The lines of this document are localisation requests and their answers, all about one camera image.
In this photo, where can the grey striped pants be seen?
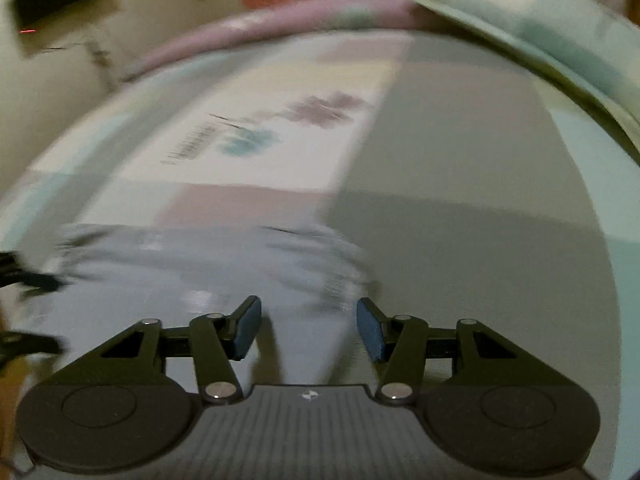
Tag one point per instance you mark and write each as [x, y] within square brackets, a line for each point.
[150, 270]

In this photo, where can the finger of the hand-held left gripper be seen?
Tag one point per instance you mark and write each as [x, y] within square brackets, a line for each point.
[30, 345]
[35, 280]

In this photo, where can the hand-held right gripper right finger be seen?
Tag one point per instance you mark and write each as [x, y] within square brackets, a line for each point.
[372, 332]

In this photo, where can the purple floral quilt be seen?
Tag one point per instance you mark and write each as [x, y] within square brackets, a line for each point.
[300, 12]

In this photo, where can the checked pillow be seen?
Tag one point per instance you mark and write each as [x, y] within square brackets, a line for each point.
[525, 20]

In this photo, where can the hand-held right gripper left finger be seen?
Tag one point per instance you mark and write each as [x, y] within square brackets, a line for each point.
[246, 327]

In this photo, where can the patchwork floral bed sheet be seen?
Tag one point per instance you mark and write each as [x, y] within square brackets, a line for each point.
[450, 185]

